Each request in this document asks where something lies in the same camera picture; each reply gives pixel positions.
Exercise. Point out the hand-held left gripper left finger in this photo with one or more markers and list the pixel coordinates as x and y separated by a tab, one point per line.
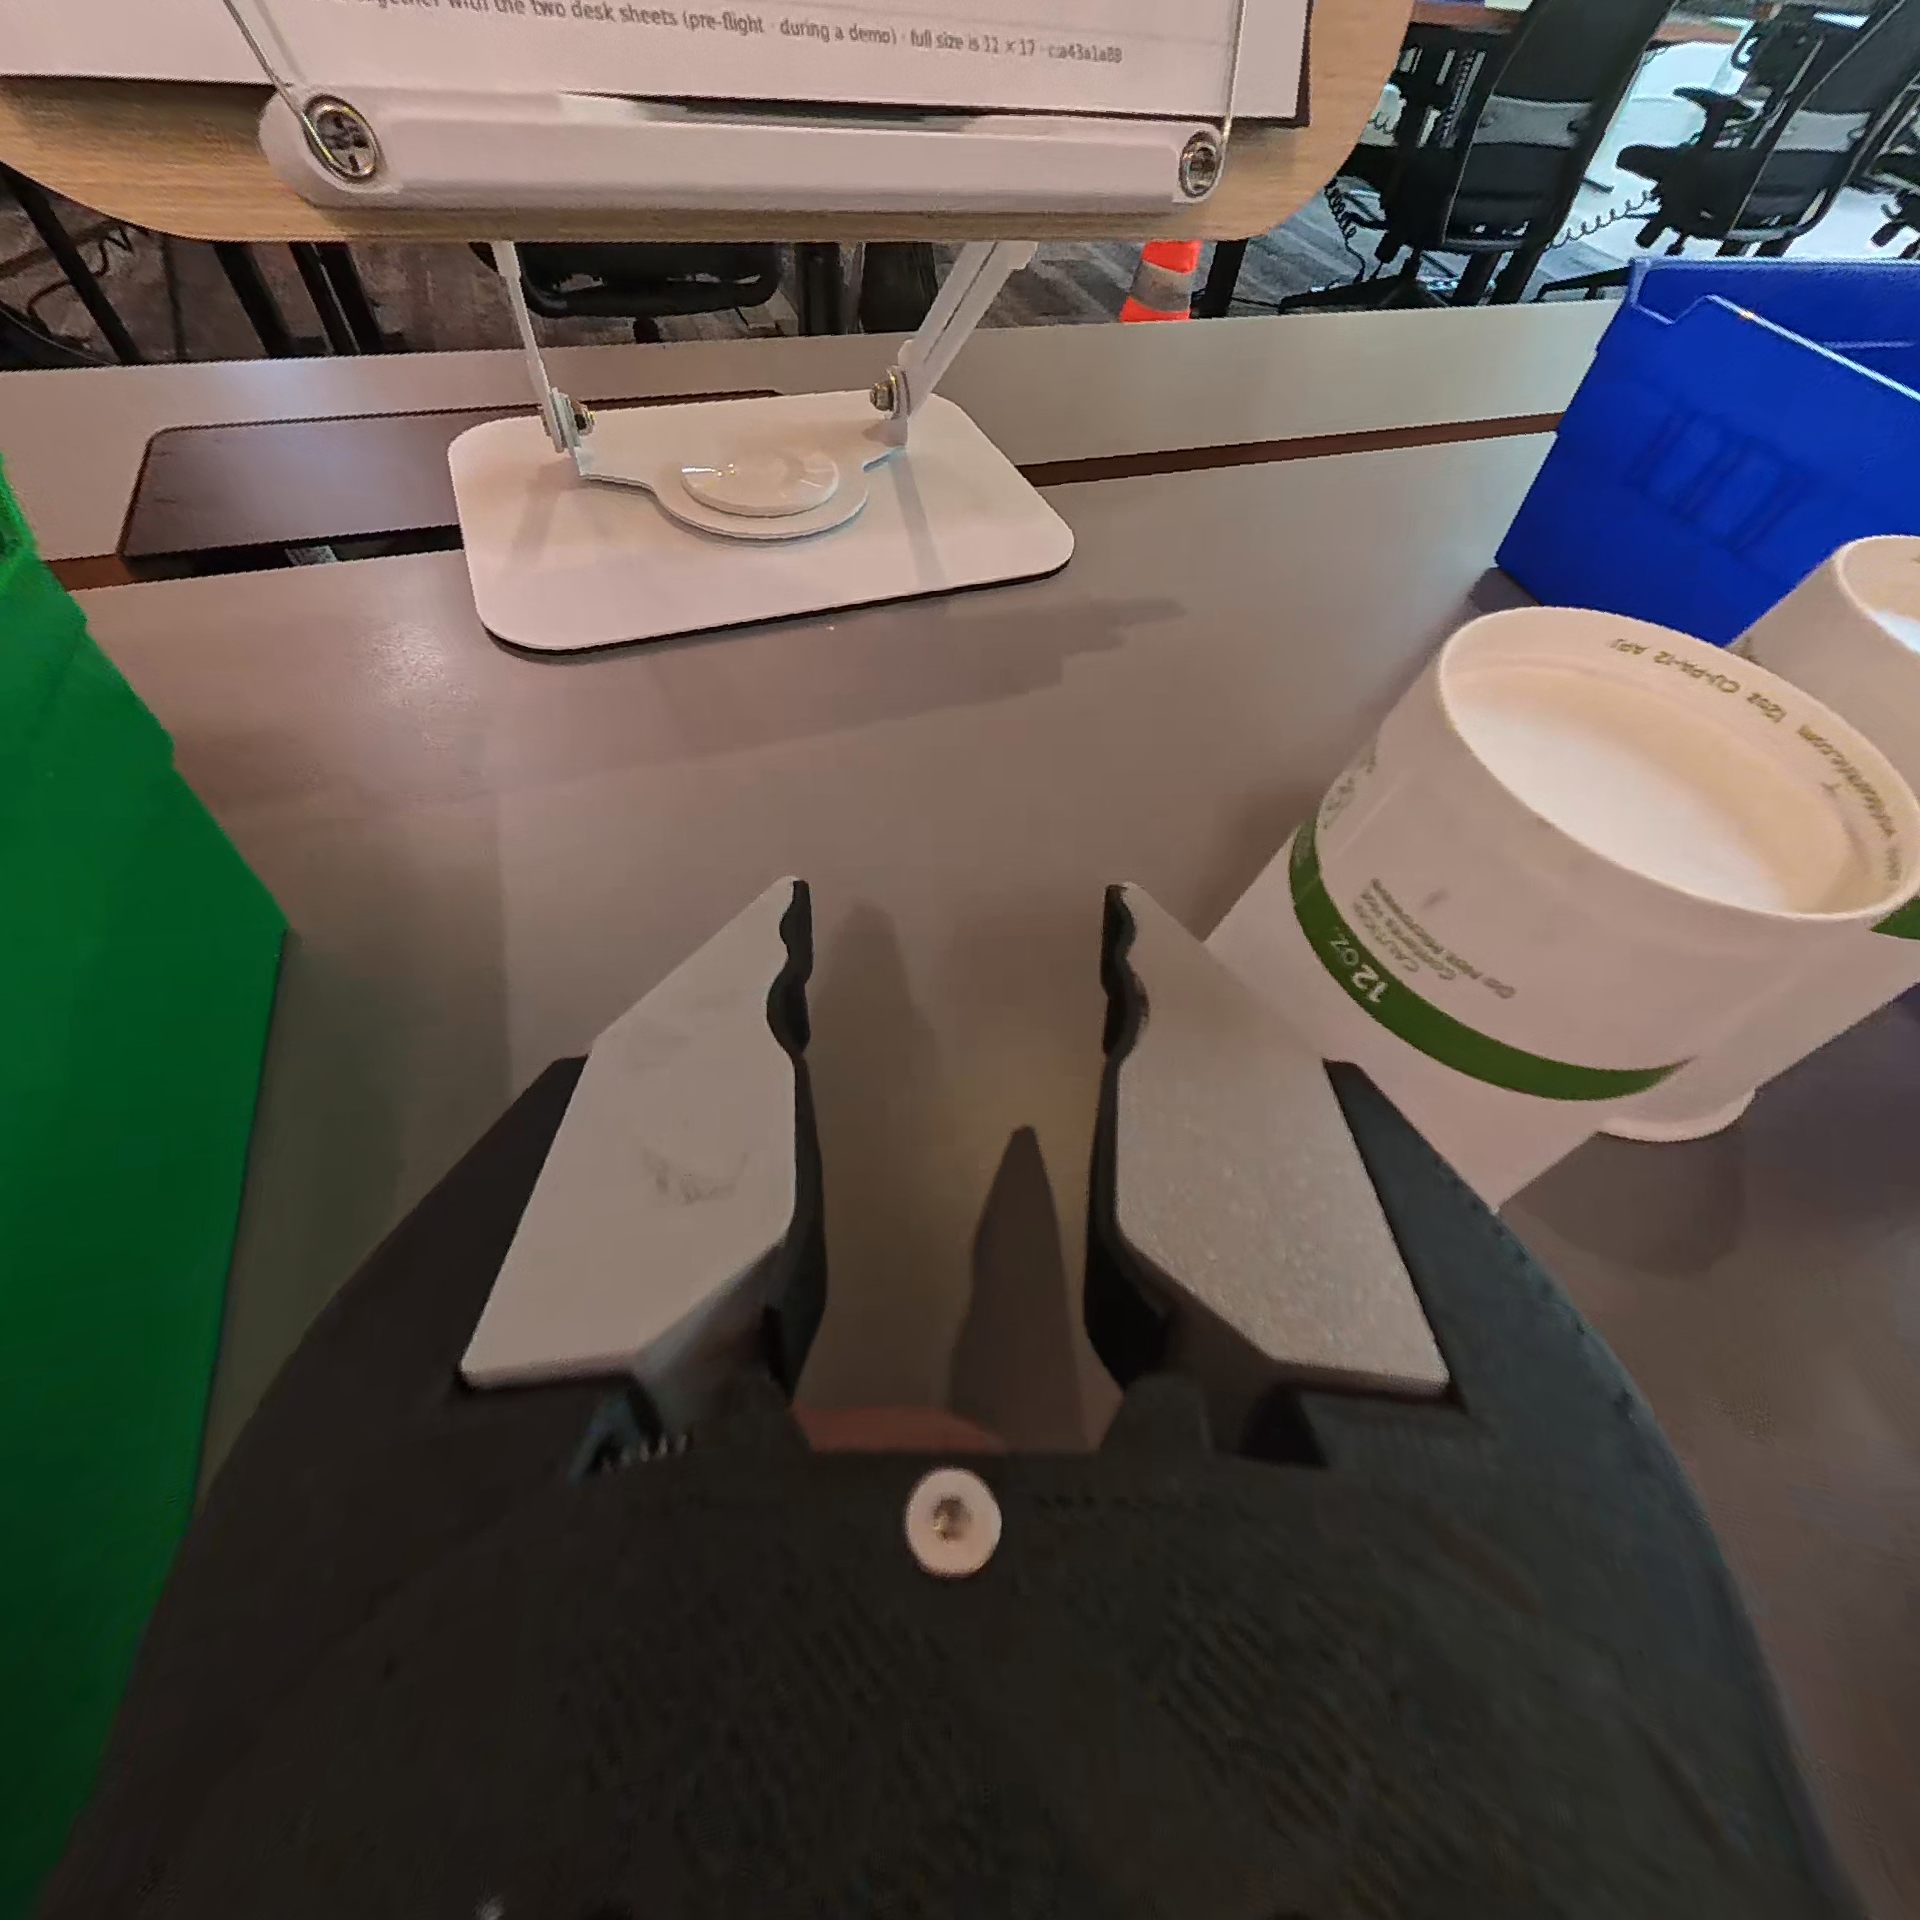
661	1184

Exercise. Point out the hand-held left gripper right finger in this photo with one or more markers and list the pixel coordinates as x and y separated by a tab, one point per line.
1259	1215

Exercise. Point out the white paper cup green band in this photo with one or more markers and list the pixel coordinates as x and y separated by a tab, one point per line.
1852	681
1499	931

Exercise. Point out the green plastic bin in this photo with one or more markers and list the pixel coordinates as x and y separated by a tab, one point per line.
105	1049

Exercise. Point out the white metal stand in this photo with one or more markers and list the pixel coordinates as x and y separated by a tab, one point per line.
600	557

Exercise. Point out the blue plastic bin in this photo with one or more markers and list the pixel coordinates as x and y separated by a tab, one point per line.
1651	451

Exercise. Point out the orange traffic cone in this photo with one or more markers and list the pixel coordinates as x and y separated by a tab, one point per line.
1160	283

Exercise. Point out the black office chair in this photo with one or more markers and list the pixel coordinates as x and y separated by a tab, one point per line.
1499	149
1785	135

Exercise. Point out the printed paper sheet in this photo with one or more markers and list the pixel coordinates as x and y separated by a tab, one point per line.
749	61

